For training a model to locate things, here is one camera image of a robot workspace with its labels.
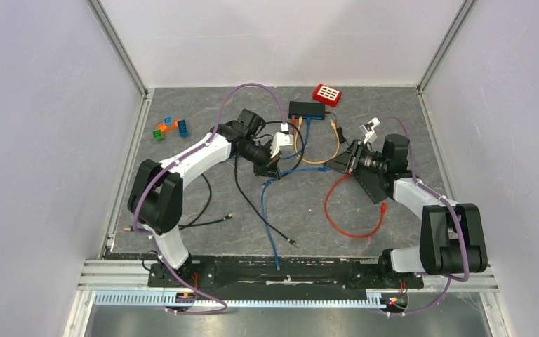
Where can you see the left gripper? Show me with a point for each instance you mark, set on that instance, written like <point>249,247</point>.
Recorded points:
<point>269,167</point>

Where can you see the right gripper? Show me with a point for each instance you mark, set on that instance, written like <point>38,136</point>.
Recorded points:
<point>348,161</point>

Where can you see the black network switch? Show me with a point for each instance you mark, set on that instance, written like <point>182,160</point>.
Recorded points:
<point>306,110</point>

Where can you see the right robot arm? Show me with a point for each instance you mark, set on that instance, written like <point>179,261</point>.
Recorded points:
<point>451,235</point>

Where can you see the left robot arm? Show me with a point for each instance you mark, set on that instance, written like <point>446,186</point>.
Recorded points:
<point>156,197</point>

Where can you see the red keypad box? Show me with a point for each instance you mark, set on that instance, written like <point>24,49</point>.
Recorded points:
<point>327,95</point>

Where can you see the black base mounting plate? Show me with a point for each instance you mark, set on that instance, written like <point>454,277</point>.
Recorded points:
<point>249,278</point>

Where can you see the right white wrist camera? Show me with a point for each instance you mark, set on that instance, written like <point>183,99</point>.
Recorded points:
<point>369,131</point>

